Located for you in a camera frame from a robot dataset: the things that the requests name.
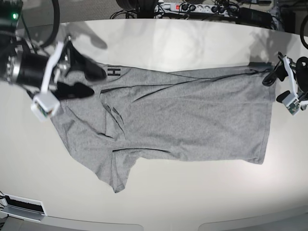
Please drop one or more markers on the grey t-shirt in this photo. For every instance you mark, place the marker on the grey t-shirt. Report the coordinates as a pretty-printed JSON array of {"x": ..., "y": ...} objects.
[{"x": 196, "y": 115}]

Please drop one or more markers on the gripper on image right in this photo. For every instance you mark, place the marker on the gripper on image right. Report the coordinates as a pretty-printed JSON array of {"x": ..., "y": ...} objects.
[{"x": 297, "y": 75}]

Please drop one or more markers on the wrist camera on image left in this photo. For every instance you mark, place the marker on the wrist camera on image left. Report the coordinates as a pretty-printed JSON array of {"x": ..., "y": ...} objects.
[{"x": 44, "y": 105}]

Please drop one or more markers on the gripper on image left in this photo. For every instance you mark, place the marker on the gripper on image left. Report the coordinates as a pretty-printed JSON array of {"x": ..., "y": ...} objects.
[{"x": 43, "y": 73}]

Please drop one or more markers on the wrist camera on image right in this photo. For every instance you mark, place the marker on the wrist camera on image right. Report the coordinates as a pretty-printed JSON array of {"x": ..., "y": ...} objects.
[{"x": 291, "y": 102}]

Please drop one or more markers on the table cable grommet box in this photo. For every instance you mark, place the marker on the table cable grommet box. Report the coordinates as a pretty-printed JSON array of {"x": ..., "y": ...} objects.
[{"x": 22, "y": 208}]

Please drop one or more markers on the white power strip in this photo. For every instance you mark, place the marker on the white power strip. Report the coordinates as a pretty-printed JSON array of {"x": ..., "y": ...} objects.
[{"x": 183, "y": 8}]

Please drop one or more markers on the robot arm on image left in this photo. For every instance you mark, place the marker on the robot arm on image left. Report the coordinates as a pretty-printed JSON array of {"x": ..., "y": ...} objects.
[{"x": 10, "y": 13}]

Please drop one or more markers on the black power adapter box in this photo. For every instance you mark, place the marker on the black power adapter box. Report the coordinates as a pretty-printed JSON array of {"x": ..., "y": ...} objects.
[{"x": 255, "y": 17}]

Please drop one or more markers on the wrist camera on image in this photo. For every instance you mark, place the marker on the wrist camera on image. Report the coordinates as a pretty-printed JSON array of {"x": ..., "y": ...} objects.
[
  {"x": 44, "y": 105},
  {"x": 291, "y": 102}
]

